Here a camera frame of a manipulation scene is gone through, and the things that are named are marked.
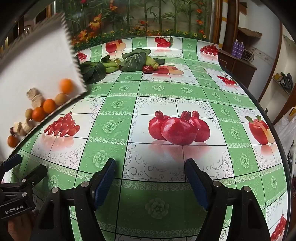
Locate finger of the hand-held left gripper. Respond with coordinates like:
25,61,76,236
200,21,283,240
22,164,48,189
0,153,23,180

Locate black bag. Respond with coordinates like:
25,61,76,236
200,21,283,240
280,73,294,90

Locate dark green leafy vegetable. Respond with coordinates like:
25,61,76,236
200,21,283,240
80,61,107,84
120,49,151,72

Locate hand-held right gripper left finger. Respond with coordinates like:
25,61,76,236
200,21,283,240
30,158,117,241

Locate green fruit print tablecloth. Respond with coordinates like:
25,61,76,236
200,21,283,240
0,36,292,241

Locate white plastic bag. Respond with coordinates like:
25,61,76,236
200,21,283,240
273,108,296,163

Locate pale garlic toy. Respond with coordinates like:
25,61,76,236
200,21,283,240
31,96,45,109

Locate white tray with striped rim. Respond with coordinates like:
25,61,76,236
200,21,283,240
0,11,88,158

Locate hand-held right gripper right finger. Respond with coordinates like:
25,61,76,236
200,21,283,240
185,158,271,241

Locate green banana bunch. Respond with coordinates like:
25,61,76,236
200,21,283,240
102,61,121,73

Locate orange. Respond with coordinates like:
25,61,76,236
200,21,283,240
43,99,57,114
59,78,74,95
7,135,20,148
32,107,46,122

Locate flower and bamboo mural panel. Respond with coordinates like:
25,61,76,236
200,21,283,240
55,0,213,47

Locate person's left hand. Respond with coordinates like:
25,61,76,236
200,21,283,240
8,209,38,241

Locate low brown wooden cabinet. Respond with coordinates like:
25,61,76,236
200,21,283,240
217,49,258,90

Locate corn ear with husk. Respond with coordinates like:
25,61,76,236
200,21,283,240
145,56,165,69

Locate tangled dark cables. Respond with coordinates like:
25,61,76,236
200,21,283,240
242,49,257,62

